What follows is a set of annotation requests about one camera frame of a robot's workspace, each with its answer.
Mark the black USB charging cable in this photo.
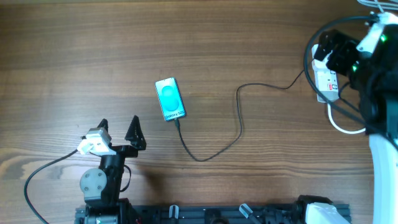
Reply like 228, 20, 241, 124
173, 70, 306, 162

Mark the blue Galaxy smartphone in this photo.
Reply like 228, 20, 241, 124
155, 77, 186, 121

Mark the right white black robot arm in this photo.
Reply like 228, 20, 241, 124
303, 16, 397, 223

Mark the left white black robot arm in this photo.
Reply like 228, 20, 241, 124
75, 116, 146, 224

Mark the white power strip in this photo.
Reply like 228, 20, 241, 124
314, 70, 339, 101

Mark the white power strip cord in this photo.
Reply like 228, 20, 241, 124
326, 0, 398, 135

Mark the black mounting rail base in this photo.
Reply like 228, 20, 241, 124
74, 202, 352, 224

